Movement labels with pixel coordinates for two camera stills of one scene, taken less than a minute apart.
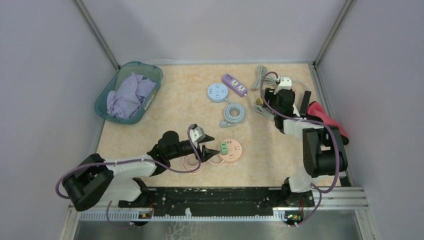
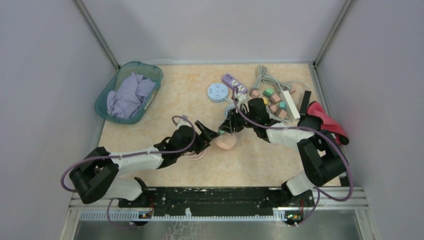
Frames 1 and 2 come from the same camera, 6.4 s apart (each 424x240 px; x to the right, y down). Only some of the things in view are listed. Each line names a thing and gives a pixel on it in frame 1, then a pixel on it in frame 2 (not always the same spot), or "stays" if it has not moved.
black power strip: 305,102 stays
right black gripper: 270,96 -> 226,125
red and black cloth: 316,111 stays
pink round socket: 234,151 -> 226,141
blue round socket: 217,92 stays
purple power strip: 234,85 stays
